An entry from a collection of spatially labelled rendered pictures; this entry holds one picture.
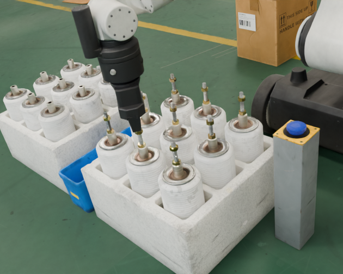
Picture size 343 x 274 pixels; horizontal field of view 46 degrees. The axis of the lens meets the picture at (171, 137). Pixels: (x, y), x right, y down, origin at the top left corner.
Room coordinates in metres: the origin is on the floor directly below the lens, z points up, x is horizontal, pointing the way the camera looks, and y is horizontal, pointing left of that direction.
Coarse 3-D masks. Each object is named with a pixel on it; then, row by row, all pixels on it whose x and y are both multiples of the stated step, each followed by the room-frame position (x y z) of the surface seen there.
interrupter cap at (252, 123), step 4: (248, 116) 0.88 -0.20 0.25; (232, 120) 0.88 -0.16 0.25; (236, 120) 0.88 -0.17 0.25; (248, 120) 0.87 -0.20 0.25; (252, 120) 0.86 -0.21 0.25; (256, 120) 0.86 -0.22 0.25; (228, 124) 0.86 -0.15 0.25; (232, 124) 0.86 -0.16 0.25; (236, 124) 0.86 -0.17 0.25; (248, 124) 0.85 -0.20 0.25; (252, 124) 0.85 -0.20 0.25; (256, 124) 0.84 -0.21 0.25; (232, 128) 0.84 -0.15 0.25; (236, 128) 0.84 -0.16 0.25; (240, 128) 0.84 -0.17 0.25; (244, 128) 0.83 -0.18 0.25; (248, 128) 0.83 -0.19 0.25; (252, 128) 0.83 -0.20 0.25; (236, 132) 0.83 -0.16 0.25; (240, 132) 0.82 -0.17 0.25; (244, 132) 0.82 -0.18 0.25; (248, 132) 0.82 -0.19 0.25
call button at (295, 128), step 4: (288, 124) 0.70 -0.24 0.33; (292, 124) 0.70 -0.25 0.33; (296, 124) 0.70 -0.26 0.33; (300, 124) 0.70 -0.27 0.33; (304, 124) 0.69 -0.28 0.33; (288, 128) 0.69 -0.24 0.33; (292, 128) 0.69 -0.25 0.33; (296, 128) 0.68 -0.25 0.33; (300, 128) 0.68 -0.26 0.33; (304, 128) 0.68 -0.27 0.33; (292, 132) 0.68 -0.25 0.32; (296, 132) 0.68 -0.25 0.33; (300, 132) 0.68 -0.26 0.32
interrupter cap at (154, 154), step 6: (150, 150) 0.81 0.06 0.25; (156, 150) 0.81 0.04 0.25; (132, 156) 0.80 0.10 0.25; (138, 156) 0.80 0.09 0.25; (150, 156) 0.79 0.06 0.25; (156, 156) 0.79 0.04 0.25; (132, 162) 0.78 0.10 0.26; (138, 162) 0.77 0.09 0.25; (144, 162) 0.77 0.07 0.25; (150, 162) 0.76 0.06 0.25
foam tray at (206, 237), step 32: (96, 160) 0.92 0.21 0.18; (256, 160) 0.79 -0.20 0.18; (96, 192) 0.86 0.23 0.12; (128, 192) 0.76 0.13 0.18; (160, 192) 0.74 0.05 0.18; (224, 192) 0.70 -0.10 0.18; (256, 192) 0.76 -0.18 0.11; (128, 224) 0.76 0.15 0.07; (160, 224) 0.66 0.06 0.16; (192, 224) 0.62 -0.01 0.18; (224, 224) 0.68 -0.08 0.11; (256, 224) 0.75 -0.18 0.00; (160, 256) 0.68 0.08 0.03; (192, 256) 0.60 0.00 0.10; (224, 256) 0.67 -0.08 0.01
